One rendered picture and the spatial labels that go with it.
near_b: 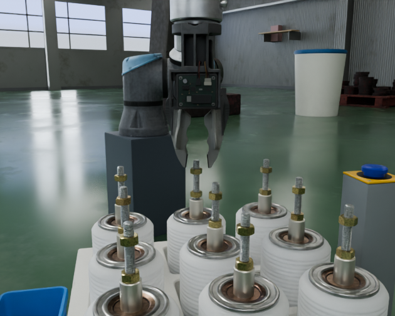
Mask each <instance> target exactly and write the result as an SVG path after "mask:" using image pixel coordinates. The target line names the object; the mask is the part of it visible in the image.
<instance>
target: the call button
mask: <svg viewBox="0 0 395 316"><path fill-rule="evenodd" d="M361 171H362V172H364V175H365V176H368V177H384V176H385V174H387V172H388V168H387V167H386V166H382V165H378V164H364V165H363V166H362V167H361Z"/></svg>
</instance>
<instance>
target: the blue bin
mask: <svg viewBox="0 0 395 316"><path fill-rule="evenodd" d="M67 301H68V289H67V288H66V287H47V288H35V289H28V290H16V291H10V292H6V293H3V294H2V295H0V316H66V305H67Z"/></svg>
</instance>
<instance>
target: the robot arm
mask: <svg viewBox="0 0 395 316"><path fill-rule="evenodd" d="M227 5H228V2H227V0H170V20H171V22H172V23H174V24H173V25H172V34H173V35H174V48H173V49H172V50H171V51H170V53H169V58H163V56H162V54H161V53H154V54H147V55H138V56H131V57H128V58H126V59H124V61H123V64H122V76H123V92H124V111H123V113H122V117H121V120H120V124H119V127H118V131H119V135H123V136H127V137H155V136H161V135H167V134H169V127H170V129H171V137H172V141H173V144H174V149H175V152H176V155H177V158H178V159H179V161H180V163H181V164H182V166H183V167H186V166H187V157H188V152H187V149H186V144H187V142H188V137H187V128H188V127H189V125H190V123H191V116H190V115H189V114H188V113H187V112H186V111H185V110H184V109H186V108H203V109H211V111H210V112H208V113H207V114H206V115H205V116H204V124H205V126H206V128H207V130H208V134H209V135H208V139H207V143H208V146H209V150H208V152H207V159H208V168H210V167H212V165H213V164H214V162H215V160H216V159H217V156H218V154H219V150H220V147H221V143H222V140H223V135H224V130H225V128H226V124H227V121H228V117H229V102H228V98H227V95H226V88H221V80H222V79H223V78H222V77H221V69H214V53H213V41H212V40H211V39H209V36H217V35H221V24H218V23H220V22H222V20H223V10H222V8H225V7H227ZM163 98H167V100H166V106H165V110H166V115H165V113H164V109H163ZM167 121H168V122H167ZM168 123H169V124H168Z"/></svg>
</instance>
